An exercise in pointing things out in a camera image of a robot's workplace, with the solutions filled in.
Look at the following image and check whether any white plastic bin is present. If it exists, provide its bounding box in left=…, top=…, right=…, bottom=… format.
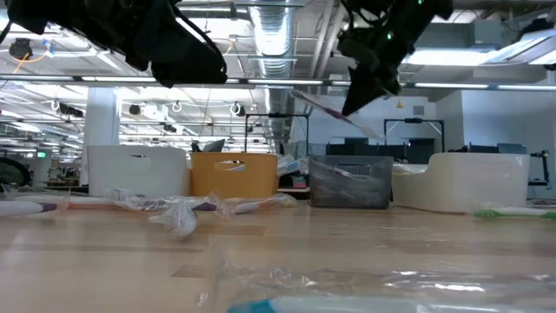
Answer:
left=390, top=152, right=531, bottom=214
left=86, top=144, right=191, bottom=199

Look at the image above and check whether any green toothbrush in wrapper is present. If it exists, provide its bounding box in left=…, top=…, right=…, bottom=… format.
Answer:
left=473, top=208, right=556, bottom=220

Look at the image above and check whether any grey background monitor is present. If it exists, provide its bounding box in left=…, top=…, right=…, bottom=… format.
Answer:
left=200, top=137, right=227, bottom=154

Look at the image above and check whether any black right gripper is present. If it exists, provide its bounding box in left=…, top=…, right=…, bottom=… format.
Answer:
left=337, top=0, right=455, bottom=117

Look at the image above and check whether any dark translucent plastic bin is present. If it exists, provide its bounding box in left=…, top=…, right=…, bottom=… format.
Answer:
left=308, top=155, right=394, bottom=210

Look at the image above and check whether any silver ventilation duct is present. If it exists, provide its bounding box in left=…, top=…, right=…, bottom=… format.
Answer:
left=249, top=3, right=301, bottom=147

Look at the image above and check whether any blue toothbrush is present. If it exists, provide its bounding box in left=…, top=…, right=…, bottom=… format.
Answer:
left=203, top=264, right=556, bottom=313
left=277, top=154, right=310, bottom=178

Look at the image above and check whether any black background rig frame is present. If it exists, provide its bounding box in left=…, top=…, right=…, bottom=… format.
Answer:
left=383, top=117, right=446, bottom=156

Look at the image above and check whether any black round ring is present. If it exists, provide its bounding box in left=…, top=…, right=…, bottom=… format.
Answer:
left=0, top=156, right=32, bottom=187

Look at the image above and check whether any black ceiling box yellow cable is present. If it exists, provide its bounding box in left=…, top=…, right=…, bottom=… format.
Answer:
left=7, top=37, right=35, bottom=61

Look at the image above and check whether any orange plastic bin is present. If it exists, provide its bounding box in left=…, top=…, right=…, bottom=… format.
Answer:
left=189, top=151, right=279, bottom=199

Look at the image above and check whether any overhead light bar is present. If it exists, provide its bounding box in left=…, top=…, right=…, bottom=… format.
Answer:
left=0, top=73, right=556, bottom=91

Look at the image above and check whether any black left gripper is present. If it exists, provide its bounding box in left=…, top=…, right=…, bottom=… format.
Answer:
left=86, top=0, right=229, bottom=88

